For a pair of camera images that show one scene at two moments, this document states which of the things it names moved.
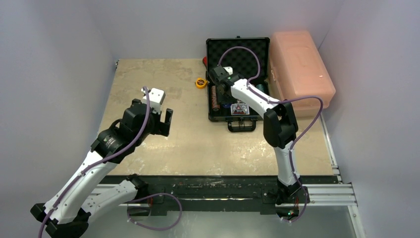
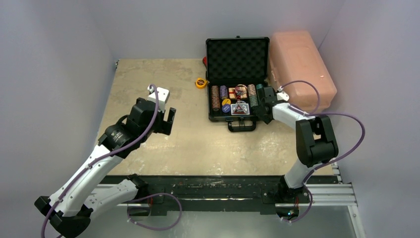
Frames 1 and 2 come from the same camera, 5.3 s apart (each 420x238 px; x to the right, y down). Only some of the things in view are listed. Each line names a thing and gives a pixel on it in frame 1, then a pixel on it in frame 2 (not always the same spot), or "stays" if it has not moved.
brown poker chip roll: [213, 94] stays
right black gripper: [222, 93] to [264, 107]
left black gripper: [161, 128] stays
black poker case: [249, 56] stays
